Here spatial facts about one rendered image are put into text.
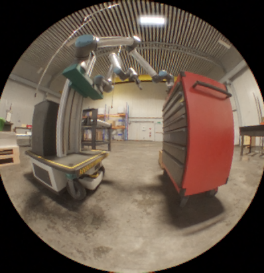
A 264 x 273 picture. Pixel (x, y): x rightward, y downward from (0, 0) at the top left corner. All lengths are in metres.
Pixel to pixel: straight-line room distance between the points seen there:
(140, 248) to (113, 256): 0.13
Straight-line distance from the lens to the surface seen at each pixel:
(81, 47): 0.83
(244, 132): 3.54
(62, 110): 0.86
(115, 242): 0.55
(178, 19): 8.47
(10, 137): 2.18
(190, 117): 0.50
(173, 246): 0.57
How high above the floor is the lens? 0.52
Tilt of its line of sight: level
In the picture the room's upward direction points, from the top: 1 degrees clockwise
